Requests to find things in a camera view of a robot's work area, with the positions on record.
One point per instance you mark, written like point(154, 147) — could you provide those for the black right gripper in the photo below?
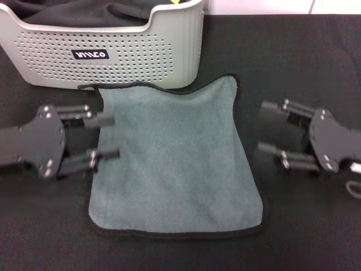
point(332, 141)

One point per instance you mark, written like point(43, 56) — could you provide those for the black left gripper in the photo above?
point(36, 141)

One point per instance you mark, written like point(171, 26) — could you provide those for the black-edged microfibre towel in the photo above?
point(175, 158)

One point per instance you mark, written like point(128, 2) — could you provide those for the grey perforated storage box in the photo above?
point(42, 70)

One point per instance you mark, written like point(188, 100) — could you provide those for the black tablecloth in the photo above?
point(180, 254)

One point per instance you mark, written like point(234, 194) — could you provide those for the black cloth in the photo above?
point(84, 14)

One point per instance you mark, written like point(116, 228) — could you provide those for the yellow cloth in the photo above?
point(176, 1)

